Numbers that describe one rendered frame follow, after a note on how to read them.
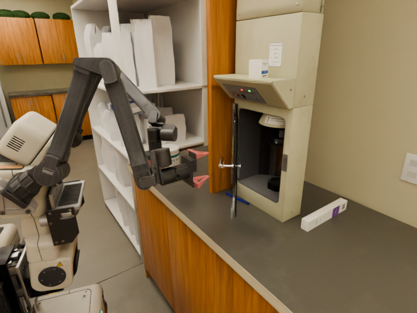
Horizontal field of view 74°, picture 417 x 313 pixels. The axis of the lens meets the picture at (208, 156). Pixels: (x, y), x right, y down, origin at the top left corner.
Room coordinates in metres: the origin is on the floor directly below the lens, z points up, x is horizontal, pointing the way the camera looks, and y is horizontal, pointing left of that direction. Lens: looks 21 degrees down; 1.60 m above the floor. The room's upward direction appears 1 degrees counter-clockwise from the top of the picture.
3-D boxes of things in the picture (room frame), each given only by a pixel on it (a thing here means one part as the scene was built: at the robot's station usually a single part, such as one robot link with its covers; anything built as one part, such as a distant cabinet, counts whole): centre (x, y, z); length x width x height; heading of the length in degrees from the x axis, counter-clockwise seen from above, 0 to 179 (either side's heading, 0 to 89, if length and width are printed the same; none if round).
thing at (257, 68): (1.02, -0.18, 1.54); 0.05 x 0.05 x 0.06; 51
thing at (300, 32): (1.15, -0.31, 1.33); 0.32 x 0.25 x 0.77; 34
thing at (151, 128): (1.14, 0.23, 1.27); 0.07 x 0.06 x 0.07; 76
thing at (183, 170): (0.91, 0.10, 1.19); 0.07 x 0.07 x 0.10; 34
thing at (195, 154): (0.95, 0.04, 1.23); 0.09 x 0.07 x 0.07; 124
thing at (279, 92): (1.05, -0.16, 1.46); 0.32 x 0.12 x 0.10; 34
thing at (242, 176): (1.15, -0.31, 1.19); 0.26 x 0.24 x 0.35; 34
